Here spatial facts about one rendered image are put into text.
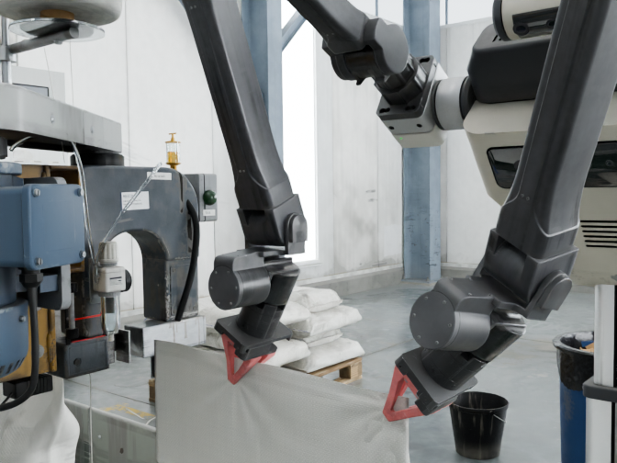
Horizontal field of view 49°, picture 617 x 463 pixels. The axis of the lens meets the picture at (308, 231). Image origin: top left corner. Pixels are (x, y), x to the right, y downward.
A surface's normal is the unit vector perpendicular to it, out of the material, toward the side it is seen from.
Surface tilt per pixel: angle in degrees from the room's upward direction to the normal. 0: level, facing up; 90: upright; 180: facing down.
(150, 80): 90
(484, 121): 40
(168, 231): 90
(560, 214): 107
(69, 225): 90
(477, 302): 118
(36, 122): 90
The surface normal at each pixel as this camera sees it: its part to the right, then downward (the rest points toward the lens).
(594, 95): 0.46, 0.50
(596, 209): -0.47, 0.68
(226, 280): -0.63, 0.07
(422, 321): -0.76, -0.14
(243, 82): 0.74, 0.06
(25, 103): 1.00, -0.01
